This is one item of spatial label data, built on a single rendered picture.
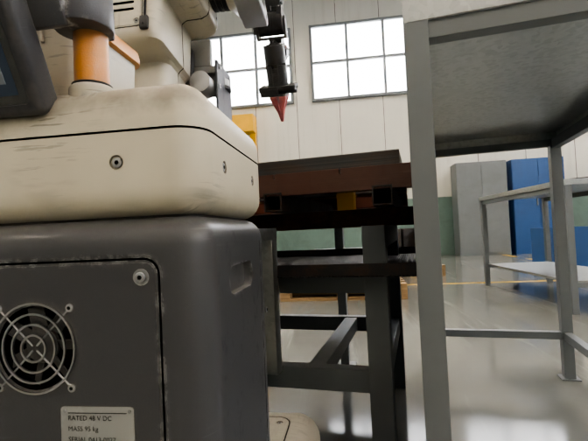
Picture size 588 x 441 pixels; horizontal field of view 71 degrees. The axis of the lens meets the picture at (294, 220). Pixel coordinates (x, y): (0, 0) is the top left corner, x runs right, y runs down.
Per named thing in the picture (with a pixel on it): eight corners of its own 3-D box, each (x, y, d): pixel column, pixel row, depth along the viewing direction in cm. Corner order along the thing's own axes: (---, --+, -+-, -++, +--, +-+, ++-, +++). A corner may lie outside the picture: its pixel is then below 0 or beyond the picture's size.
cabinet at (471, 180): (461, 256, 850) (455, 163, 856) (455, 255, 899) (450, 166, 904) (512, 254, 837) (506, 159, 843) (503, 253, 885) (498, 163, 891)
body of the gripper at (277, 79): (263, 92, 119) (260, 65, 116) (298, 88, 117) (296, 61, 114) (259, 95, 113) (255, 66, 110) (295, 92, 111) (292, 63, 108)
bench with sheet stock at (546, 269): (484, 284, 445) (478, 193, 447) (551, 282, 439) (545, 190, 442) (572, 315, 285) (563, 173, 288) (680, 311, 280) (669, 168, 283)
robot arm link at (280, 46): (260, 42, 107) (282, 39, 106) (264, 41, 113) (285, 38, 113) (264, 70, 110) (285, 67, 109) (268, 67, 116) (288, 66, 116)
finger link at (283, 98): (269, 120, 122) (264, 87, 118) (292, 118, 121) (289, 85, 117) (263, 125, 116) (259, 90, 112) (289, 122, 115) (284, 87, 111)
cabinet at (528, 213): (517, 254, 836) (511, 159, 841) (508, 253, 884) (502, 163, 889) (570, 252, 822) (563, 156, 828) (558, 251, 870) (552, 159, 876)
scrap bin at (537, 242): (532, 271, 539) (529, 227, 541) (568, 270, 533) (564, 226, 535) (555, 276, 478) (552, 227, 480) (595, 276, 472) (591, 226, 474)
